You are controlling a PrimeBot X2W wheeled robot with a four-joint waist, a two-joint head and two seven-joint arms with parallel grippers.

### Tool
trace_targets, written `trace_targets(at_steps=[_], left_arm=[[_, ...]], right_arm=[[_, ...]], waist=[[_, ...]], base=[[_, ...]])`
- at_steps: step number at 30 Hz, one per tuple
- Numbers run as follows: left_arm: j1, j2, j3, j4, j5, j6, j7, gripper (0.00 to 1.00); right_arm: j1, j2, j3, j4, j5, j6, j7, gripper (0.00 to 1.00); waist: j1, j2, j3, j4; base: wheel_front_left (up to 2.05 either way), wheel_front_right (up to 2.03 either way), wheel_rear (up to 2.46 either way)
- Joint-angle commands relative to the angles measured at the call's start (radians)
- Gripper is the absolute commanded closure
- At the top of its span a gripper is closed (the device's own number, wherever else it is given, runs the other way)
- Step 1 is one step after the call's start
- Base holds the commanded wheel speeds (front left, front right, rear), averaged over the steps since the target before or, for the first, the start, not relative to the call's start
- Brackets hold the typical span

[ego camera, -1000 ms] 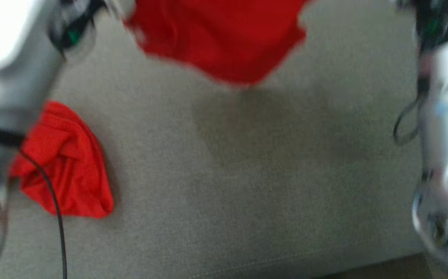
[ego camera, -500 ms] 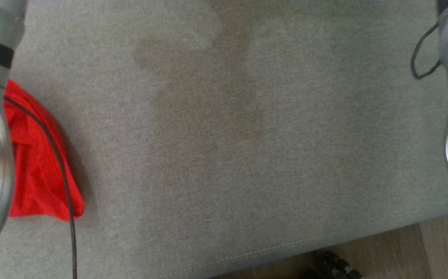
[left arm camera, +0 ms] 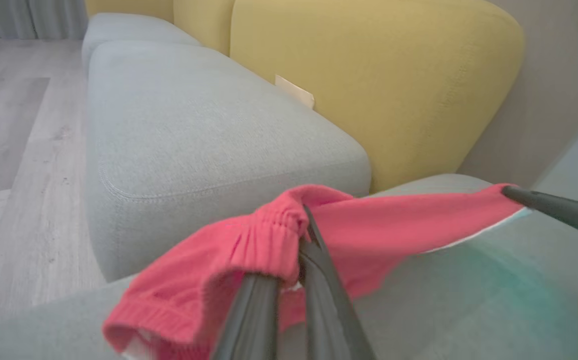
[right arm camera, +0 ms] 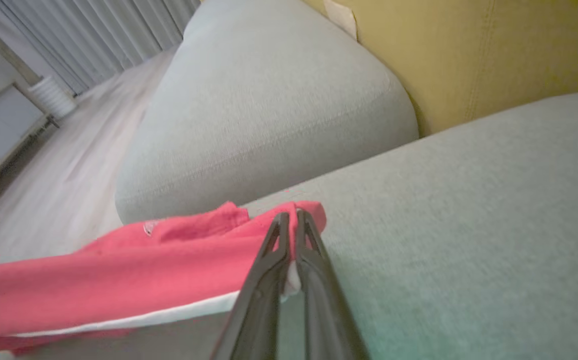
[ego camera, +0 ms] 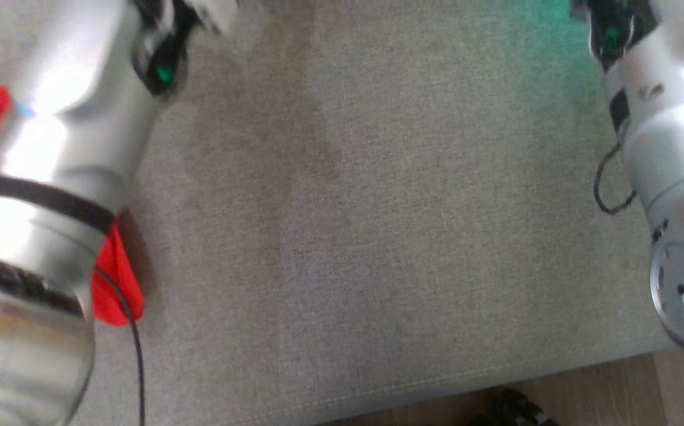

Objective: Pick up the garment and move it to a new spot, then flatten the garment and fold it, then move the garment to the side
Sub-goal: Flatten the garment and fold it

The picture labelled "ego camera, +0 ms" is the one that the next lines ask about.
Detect right camera cable teal plug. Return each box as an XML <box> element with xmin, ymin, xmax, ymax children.
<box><xmin>593</xmin><ymin>104</ymin><xmax>640</xmax><ymax>215</ymax></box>

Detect left camera cable teal plug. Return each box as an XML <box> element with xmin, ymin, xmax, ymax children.
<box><xmin>92</xmin><ymin>265</ymin><xmax>147</xmax><ymax>426</ymax></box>

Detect large grey sofa seat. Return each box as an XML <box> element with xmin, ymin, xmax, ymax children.
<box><xmin>0</xmin><ymin>0</ymin><xmax>684</xmax><ymax>426</ymax></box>

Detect camera cable teal plug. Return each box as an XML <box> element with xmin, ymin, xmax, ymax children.
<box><xmin>593</xmin><ymin>104</ymin><xmax>640</xmax><ymax>215</ymax></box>
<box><xmin>92</xmin><ymin>265</ymin><xmax>147</xmax><ymax>426</ymax></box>

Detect red white basketball jersey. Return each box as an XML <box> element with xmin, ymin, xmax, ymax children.
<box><xmin>0</xmin><ymin>83</ymin><xmax>145</xmax><ymax>327</ymax></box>

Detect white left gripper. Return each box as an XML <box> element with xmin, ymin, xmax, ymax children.
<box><xmin>191</xmin><ymin>0</ymin><xmax>240</xmax><ymax>34</ymax></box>

